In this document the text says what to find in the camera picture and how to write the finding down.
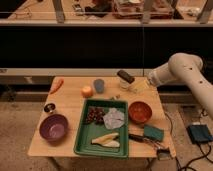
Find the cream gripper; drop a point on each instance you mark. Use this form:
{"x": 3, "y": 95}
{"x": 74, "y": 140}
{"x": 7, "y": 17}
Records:
{"x": 139, "y": 86}

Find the teal green sponge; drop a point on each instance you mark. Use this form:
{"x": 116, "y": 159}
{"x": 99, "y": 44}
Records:
{"x": 153, "y": 133}

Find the orange red bowl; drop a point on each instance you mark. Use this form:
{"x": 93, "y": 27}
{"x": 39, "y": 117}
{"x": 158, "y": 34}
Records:
{"x": 139, "y": 112}

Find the purple bowl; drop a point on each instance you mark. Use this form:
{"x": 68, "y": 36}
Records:
{"x": 54, "y": 127}

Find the blue grey cup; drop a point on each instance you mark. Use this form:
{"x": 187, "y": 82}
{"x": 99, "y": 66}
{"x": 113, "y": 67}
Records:
{"x": 99, "y": 85}

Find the crumpled grey cloth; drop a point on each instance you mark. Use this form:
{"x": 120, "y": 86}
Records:
{"x": 114, "y": 119}

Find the orange apple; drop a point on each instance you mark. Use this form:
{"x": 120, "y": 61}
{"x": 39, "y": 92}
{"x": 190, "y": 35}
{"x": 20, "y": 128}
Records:
{"x": 87, "y": 92}

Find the bunch of dark grapes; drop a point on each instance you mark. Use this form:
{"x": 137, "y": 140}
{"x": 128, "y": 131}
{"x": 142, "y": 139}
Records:
{"x": 95, "y": 114}

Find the green plastic tray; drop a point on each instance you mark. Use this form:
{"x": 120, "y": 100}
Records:
{"x": 89, "y": 131}

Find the blue black power box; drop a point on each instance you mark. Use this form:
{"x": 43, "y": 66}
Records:
{"x": 199, "y": 134}

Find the orange carrot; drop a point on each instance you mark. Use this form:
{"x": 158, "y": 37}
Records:
{"x": 56, "y": 86}

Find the small metal tin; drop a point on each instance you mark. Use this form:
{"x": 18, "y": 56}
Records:
{"x": 49, "y": 108}

